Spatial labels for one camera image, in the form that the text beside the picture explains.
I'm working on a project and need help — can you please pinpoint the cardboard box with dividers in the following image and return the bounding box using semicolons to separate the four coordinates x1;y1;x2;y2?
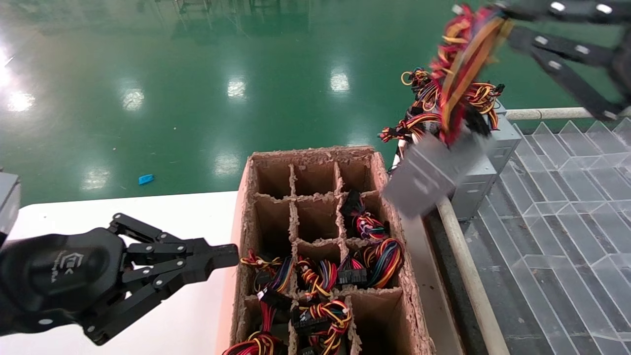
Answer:
217;145;437;355

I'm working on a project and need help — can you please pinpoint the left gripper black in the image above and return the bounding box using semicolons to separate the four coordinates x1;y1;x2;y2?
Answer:
0;213;240;346

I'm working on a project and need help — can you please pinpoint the grey power supply with cables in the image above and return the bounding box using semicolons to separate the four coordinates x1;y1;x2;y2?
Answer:
387;148;497;221
290;299;352;355
337;238;405;289
401;68;506;129
223;288;292;355
473;101;522;171
384;4;516;218
379;112;444;148
240;249;295;296
295;256;339;299
340;190;390;241

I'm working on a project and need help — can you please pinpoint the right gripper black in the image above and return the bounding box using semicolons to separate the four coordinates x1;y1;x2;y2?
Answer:
495;0;631;122

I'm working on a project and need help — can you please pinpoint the left wrist grey camera box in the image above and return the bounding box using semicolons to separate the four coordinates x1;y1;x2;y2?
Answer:
0;172;21;247

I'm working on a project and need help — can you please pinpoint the clear acrylic divided tray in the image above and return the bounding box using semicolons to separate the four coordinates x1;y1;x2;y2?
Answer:
463;118;631;355

